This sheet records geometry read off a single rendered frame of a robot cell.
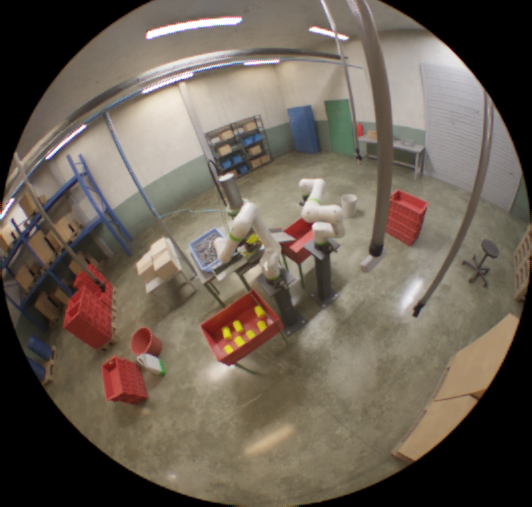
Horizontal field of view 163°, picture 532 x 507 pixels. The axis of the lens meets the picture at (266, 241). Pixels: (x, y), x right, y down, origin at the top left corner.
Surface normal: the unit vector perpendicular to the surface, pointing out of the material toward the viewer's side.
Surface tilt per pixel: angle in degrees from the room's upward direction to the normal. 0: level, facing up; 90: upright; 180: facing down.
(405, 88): 90
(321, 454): 0
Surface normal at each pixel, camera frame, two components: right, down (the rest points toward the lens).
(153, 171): 0.57, 0.41
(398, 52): -0.78, 0.54
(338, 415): -0.25, -0.73
